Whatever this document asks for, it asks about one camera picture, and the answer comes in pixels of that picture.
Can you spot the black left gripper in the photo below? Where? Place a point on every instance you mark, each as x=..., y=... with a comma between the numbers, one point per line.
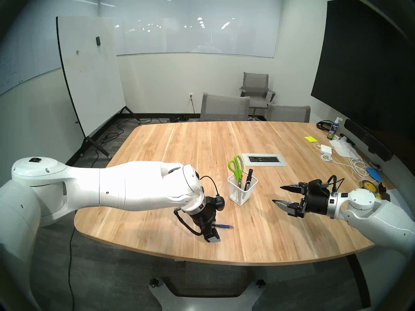
x=204, y=218

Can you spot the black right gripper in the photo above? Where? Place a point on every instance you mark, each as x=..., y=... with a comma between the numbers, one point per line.
x=319, y=203

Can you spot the blue ballpoint pen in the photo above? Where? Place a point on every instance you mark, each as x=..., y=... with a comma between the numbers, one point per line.
x=225, y=226

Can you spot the white mesh pen holder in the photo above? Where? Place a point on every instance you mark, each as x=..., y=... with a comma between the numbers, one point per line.
x=240, y=197

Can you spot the black permanent marker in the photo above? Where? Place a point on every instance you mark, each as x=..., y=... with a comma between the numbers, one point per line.
x=249, y=177

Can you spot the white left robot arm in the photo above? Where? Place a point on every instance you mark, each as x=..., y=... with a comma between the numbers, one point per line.
x=113, y=187

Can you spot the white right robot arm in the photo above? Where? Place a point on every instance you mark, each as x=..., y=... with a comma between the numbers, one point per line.
x=376, y=213

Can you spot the grey table power outlet panel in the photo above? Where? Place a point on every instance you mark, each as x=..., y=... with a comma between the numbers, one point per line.
x=264, y=159

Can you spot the yellow sticky note pad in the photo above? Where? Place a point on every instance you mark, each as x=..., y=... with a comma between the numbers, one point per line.
x=310, y=139

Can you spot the yellow black tape roll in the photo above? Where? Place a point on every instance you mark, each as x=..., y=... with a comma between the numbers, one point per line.
x=369, y=185

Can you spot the whiteboard cleaner spray bottle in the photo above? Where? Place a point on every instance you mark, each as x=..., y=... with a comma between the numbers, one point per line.
x=333, y=130

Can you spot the grey mesh-back chair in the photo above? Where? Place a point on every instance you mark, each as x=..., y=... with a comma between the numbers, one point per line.
x=288, y=114
x=223, y=108

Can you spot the blue flat plastic object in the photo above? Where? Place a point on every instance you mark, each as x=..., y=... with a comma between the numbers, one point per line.
x=375, y=175

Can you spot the small black bottle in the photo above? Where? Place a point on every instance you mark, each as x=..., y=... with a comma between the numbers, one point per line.
x=382, y=188

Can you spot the black video sound bar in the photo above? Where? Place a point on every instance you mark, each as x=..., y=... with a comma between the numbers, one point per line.
x=366, y=137

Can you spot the white paper box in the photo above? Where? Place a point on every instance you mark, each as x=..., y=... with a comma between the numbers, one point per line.
x=392, y=193

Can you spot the grey armrest swivel chair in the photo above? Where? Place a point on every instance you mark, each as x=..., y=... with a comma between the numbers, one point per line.
x=256, y=83

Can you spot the rolling whiteboard on stand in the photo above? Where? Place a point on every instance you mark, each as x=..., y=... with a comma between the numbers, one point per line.
x=90, y=77

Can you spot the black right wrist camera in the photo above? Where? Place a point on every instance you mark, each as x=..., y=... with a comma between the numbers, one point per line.
x=317, y=186

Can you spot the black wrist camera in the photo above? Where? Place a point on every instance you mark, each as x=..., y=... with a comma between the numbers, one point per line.
x=219, y=202
x=317, y=186

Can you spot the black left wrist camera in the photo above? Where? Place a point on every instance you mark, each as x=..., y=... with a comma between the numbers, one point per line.
x=219, y=202

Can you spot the large black wall screen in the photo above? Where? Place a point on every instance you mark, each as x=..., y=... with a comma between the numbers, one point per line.
x=363, y=70

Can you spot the wall mounted glass whiteboard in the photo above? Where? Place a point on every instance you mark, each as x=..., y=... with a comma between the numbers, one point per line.
x=201, y=35

